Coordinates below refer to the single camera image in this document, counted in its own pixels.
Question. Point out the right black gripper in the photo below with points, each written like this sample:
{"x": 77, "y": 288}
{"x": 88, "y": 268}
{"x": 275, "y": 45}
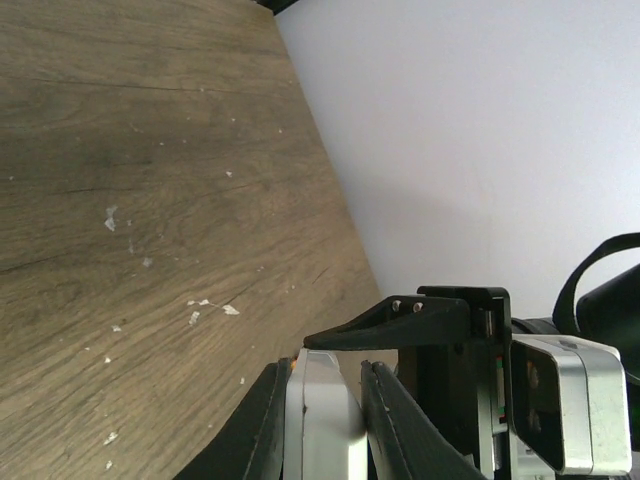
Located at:
{"x": 462, "y": 387}

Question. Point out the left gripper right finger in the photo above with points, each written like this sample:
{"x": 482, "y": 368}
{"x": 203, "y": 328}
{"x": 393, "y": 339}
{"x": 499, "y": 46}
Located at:
{"x": 404, "y": 443}

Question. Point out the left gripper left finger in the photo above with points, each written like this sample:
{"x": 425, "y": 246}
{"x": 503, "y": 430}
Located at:
{"x": 250, "y": 445}

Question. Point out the white remote control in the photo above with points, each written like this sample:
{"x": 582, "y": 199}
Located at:
{"x": 325, "y": 435}

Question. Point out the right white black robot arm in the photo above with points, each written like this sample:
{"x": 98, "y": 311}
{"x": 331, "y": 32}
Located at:
{"x": 609, "y": 315}

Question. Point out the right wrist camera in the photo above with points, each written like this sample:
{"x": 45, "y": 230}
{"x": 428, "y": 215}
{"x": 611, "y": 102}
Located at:
{"x": 569, "y": 403}

